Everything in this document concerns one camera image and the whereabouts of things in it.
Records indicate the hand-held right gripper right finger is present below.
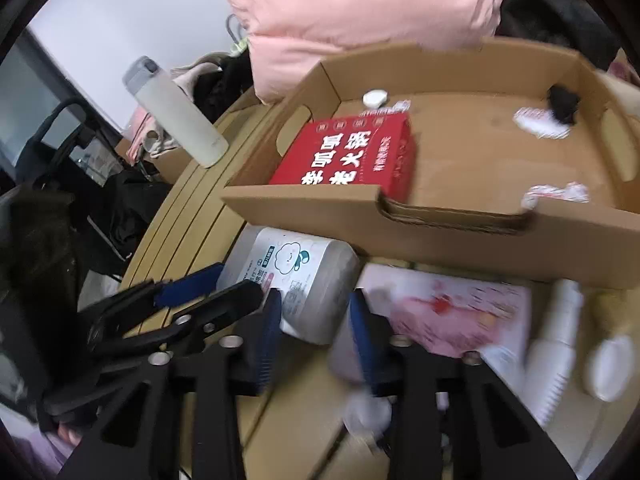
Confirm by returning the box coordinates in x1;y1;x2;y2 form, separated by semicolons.
348;287;579;480

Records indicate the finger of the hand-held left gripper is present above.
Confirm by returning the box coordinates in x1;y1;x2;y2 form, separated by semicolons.
79;262;224;347
87;280;265;361

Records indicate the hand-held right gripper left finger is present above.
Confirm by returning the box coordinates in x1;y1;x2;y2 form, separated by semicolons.
57;287;284;480

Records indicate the white wet wipes pack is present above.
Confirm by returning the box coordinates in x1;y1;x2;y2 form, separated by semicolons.
216;226;362;346

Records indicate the small white blurred object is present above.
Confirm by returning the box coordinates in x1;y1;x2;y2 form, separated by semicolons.
344;392;393;443

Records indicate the pink printed packet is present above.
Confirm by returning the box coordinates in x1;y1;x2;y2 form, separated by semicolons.
360;265;533;386

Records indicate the white insulated bottle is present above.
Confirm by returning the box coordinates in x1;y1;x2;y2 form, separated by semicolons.
123;56;230;169

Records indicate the red printed carton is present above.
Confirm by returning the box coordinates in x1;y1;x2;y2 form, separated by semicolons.
269;110;417;201

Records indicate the black handbag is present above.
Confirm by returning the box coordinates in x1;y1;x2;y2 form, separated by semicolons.
15;97;126;196

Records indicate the white spray bottle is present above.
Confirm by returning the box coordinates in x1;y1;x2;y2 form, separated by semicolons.
522;279;585;426

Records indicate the shallow cardboard box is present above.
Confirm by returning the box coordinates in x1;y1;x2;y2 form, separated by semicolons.
221;37;640;291

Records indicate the white red crumpled wrapper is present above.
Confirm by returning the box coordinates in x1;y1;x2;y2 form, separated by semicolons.
521;182;591;211
514;107;572;140
361;100;412;117

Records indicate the white oval container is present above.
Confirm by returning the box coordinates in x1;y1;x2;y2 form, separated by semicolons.
582;335;637;403

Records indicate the small black object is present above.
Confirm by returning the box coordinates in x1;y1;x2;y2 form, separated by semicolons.
546;85;581;127

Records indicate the pink puffy jacket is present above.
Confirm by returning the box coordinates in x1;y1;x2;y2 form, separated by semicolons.
226;0;538;105

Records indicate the black garment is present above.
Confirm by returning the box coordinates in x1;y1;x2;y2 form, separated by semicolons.
497;0;618;68

